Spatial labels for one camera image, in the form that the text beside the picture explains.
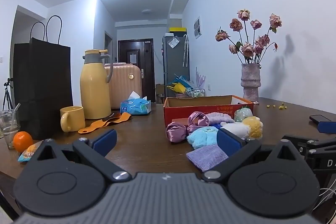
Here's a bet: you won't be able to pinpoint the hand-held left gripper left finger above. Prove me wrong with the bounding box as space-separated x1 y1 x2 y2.
34 129 132 183

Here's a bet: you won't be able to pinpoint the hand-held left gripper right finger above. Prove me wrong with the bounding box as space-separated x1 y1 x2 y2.
202 128 305 183

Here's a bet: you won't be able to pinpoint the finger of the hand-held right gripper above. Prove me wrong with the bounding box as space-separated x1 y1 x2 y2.
317 122 336 134
281 135 336 152

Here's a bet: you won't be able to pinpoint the purple cloth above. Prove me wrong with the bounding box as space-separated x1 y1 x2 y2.
186 144 229 171

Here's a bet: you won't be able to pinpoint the yellow fluffy scrunchie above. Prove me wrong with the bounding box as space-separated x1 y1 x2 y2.
241 116 263 139

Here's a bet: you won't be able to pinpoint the purple satin scrunchie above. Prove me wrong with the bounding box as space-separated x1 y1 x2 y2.
166 122 195 144
188 112 210 132

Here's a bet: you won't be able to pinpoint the red cardboard box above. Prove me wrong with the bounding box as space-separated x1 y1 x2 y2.
163 95 254 127

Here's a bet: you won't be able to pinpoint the black smartphone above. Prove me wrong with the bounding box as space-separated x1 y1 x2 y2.
309 114 333 124

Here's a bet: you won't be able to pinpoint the scattered yellow buds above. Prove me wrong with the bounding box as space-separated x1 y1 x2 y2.
266 103 288 110

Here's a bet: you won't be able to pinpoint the yellow mug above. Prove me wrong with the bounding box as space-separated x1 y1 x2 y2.
60 106 86 133

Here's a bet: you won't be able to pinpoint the blue tissue pack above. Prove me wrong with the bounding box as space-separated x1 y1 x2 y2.
120 91 152 116

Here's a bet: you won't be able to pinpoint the yellow thermos jug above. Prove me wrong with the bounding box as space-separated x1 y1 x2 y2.
80 49 112 120

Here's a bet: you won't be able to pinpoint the pink ribbed suitcase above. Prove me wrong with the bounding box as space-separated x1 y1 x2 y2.
104 63 142 110

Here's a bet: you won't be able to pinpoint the rack with small bottles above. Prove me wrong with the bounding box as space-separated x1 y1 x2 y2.
186 88 206 98

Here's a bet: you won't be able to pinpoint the pink ceramic vase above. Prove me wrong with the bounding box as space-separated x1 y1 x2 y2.
241 63 262 102

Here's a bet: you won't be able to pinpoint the brown cardboard box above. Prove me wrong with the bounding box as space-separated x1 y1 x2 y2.
155 84 165 104

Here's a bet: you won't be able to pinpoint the dark brown entrance door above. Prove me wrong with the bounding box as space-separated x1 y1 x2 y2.
118 38 156 103

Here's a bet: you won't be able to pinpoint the pile of blue yellow packages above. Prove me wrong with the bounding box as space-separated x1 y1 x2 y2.
167 74 194 94

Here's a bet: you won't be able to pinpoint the blue orange snack packet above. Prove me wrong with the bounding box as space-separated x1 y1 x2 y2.
18 140 44 163

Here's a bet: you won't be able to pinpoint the orange fruit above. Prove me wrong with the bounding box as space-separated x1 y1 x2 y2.
13 131 34 153

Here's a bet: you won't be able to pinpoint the black paper bag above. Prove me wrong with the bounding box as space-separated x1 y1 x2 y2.
13 15 74 140

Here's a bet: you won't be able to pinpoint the grey interior door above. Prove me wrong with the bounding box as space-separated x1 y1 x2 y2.
104 30 113 65

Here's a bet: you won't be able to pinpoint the grey fridge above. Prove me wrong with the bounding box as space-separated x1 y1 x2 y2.
162 34 190 97

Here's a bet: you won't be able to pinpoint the bunch of dried pink roses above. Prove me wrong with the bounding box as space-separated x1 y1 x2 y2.
215 9 283 65

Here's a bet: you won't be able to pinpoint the clear glass with spoon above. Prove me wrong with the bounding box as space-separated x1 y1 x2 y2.
0 103 21 149

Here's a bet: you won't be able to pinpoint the white hanging umbrella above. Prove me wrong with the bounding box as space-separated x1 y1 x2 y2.
182 34 190 67

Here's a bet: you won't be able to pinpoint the black tripod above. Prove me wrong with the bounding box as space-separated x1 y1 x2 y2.
2 78 14 110

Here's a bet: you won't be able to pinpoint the orange leather strap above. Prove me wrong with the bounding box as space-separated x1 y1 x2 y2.
78 112 132 134

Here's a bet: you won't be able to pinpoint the thin white cables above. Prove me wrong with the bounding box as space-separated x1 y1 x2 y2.
317 187 336 211

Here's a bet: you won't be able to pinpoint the purple coral wall sticker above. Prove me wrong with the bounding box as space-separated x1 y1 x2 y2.
196 67 207 88

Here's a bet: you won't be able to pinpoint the wall picture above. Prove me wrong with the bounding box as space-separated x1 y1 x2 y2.
194 16 202 39

